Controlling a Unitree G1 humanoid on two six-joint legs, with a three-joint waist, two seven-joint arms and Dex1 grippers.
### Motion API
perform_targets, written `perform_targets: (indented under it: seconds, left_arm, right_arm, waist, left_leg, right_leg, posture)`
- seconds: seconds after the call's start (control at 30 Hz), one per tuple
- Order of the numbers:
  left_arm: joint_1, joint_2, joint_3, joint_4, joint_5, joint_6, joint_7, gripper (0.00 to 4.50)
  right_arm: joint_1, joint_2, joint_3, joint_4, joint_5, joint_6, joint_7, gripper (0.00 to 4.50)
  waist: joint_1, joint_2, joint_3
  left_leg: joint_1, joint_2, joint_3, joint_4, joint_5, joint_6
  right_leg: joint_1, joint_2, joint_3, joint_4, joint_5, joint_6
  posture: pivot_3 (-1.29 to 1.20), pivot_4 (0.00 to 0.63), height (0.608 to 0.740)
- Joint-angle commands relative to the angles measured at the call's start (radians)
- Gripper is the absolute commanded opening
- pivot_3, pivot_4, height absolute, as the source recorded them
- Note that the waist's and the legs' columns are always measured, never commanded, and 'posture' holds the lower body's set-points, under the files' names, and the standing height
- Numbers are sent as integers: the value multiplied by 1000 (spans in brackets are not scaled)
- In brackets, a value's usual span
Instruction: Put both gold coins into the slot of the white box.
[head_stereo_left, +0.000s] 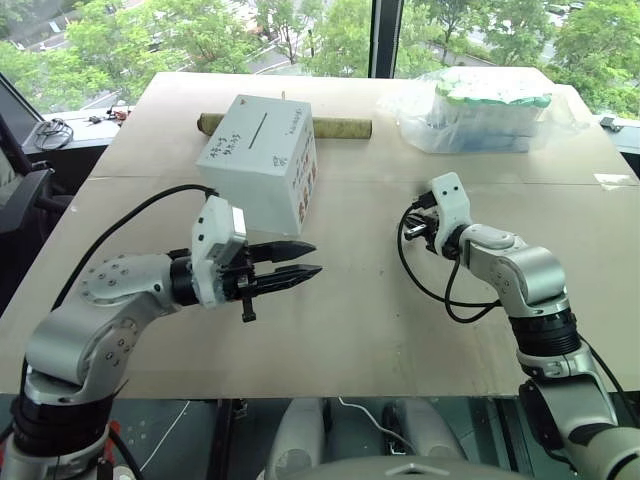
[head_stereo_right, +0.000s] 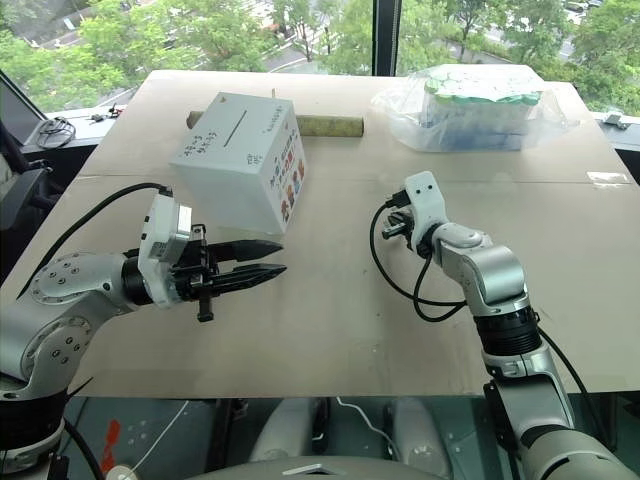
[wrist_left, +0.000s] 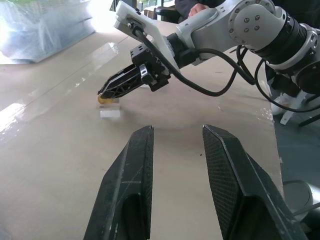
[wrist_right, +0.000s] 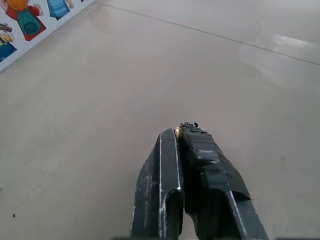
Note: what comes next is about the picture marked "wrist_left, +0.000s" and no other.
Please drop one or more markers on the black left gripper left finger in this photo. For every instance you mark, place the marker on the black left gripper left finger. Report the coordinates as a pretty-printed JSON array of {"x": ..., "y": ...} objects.
[{"x": 136, "y": 162}]

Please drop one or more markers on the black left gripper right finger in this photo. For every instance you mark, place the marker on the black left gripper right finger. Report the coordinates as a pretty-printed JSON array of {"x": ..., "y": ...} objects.
[{"x": 225, "y": 162}]

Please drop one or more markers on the black office chair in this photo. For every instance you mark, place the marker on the black office chair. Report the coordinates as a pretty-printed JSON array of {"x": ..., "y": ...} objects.
[{"x": 166, "y": 15}]

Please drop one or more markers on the gold coin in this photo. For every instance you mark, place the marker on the gold coin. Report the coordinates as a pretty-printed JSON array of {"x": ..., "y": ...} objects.
[{"x": 102, "y": 100}]

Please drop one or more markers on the clear plastic block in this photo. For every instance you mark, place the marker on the clear plastic block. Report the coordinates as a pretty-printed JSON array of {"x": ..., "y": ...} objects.
[{"x": 110, "y": 111}]

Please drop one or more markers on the white stand leg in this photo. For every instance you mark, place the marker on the white stand leg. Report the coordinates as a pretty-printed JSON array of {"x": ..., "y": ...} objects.
[{"x": 290, "y": 115}]

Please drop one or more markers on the clear plastic wrapped stack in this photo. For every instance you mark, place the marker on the clear plastic wrapped stack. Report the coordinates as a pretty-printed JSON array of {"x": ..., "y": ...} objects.
[{"x": 45, "y": 27}]

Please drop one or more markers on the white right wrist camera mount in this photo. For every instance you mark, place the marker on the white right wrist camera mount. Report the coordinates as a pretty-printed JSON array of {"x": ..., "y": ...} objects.
[{"x": 150, "y": 27}]

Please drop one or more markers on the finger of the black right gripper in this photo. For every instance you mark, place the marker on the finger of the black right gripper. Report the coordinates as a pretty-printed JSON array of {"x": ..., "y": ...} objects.
[
  {"x": 122, "y": 86},
  {"x": 122, "y": 72}
]

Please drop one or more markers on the silver robot body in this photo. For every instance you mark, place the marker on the silver robot body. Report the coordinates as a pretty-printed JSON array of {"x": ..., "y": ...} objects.
[{"x": 297, "y": 197}]

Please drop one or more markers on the white shoe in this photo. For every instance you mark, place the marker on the white shoe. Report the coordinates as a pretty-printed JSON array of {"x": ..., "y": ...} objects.
[{"x": 281, "y": 105}]

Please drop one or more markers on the person in dark clothes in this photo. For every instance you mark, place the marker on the person in dark clothes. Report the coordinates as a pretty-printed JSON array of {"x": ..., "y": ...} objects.
[{"x": 182, "y": 6}]

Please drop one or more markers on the bystander bare hand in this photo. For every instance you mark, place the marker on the bystander bare hand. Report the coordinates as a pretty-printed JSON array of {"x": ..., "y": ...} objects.
[{"x": 197, "y": 9}]

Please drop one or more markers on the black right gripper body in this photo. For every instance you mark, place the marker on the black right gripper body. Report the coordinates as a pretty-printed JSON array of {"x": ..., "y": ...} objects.
[{"x": 146, "y": 58}]

